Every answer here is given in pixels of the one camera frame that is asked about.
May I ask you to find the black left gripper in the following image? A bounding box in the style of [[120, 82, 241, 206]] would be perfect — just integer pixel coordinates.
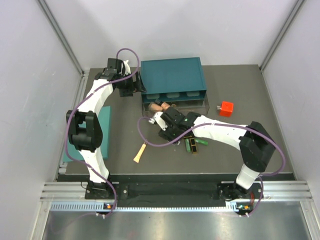
[[116, 70, 146, 97]]

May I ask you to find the teal drawer organizer box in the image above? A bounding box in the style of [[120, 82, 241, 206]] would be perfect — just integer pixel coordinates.
[[140, 57, 207, 104]]

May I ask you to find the aluminium frame rail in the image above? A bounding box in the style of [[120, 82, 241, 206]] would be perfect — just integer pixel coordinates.
[[40, 180, 313, 213]]

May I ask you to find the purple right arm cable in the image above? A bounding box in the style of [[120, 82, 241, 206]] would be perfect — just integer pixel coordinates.
[[137, 116, 287, 218]]

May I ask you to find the bright green mascara tube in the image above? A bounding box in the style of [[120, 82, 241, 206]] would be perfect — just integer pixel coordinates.
[[195, 138, 208, 146]]

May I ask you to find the teal flat lid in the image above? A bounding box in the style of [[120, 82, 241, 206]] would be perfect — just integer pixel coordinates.
[[67, 106, 112, 161]]

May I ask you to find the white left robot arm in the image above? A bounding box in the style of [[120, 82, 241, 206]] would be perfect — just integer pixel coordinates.
[[66, 58, 146, 199]]

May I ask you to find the dark green mascara tube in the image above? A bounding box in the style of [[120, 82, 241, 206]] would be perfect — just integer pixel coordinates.
[[184, 138, 192, 153]]

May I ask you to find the clear acrylic drawer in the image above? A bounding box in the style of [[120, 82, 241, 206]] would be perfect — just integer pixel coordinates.
[[141, 98, 210, 118]]

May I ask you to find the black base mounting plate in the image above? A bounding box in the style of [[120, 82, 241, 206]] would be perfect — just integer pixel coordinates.
[[85, 181, 262, 203]]

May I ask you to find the BB cream bottle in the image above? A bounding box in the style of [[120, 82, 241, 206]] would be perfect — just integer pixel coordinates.
[[148, 102, 163, 112]]

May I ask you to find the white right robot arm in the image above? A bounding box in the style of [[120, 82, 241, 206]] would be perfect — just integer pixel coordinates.
[[149, 107, 276, 200]]

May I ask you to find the orange red cube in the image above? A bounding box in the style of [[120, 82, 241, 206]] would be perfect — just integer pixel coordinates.
[[216, 101, 234, 117]]

